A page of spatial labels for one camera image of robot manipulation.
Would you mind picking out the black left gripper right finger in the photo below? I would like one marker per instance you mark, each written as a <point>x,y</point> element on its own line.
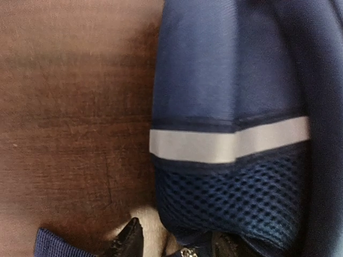
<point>227,245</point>

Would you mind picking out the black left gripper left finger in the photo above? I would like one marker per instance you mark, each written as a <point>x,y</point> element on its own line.
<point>129,242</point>

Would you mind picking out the navy blue student backpack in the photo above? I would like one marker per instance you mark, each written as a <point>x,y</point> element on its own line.
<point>246,135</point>

